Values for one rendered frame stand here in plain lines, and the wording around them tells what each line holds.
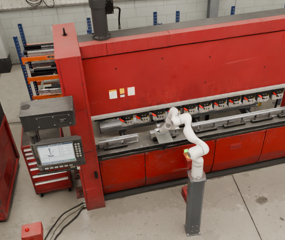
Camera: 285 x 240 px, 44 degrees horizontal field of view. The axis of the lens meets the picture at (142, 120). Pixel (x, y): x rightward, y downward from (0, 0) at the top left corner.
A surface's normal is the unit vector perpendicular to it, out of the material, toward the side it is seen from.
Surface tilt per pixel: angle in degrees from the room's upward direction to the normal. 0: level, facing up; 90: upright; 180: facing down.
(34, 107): 0
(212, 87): 90
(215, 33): 90
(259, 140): 90
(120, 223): 0
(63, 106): 0
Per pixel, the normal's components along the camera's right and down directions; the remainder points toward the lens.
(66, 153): 0.18, 0.60
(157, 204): -0.04, -0.79
